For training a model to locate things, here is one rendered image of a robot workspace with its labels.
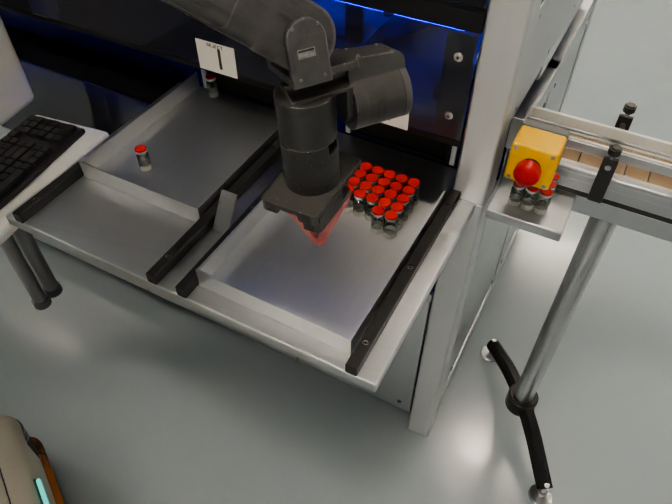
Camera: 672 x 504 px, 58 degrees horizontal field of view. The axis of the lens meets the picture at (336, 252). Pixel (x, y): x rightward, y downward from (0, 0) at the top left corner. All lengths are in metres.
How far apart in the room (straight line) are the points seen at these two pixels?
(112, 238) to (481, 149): 0.62
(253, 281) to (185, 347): 1.06
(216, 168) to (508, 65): 0.54
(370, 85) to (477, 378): 1.42
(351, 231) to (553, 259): 1.37
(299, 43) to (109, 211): 0.65
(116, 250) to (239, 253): 0.20
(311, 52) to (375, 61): 0.07
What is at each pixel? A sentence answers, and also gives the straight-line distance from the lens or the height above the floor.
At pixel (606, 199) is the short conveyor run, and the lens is 1.14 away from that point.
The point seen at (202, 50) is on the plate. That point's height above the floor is 1.03.
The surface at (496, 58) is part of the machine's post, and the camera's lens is 0.91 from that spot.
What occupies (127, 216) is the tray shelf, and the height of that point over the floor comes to 0.88.
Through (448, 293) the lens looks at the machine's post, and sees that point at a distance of 1.25.
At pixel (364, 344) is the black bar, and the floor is 0.90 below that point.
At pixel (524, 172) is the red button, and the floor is 1.01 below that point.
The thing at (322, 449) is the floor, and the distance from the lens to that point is 1.75.
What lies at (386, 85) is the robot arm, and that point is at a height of 1.28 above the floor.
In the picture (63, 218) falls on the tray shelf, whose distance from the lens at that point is 1.12.
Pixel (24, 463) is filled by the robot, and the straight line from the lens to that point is 1.61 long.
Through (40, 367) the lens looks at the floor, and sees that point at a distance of 2.08.
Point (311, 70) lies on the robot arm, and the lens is 0.53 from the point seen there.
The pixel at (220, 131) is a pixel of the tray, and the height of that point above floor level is 0.88.
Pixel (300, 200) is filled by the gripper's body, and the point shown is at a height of 1.18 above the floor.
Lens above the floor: 1.59
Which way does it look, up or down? 47 degrees down
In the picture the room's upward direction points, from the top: straight up
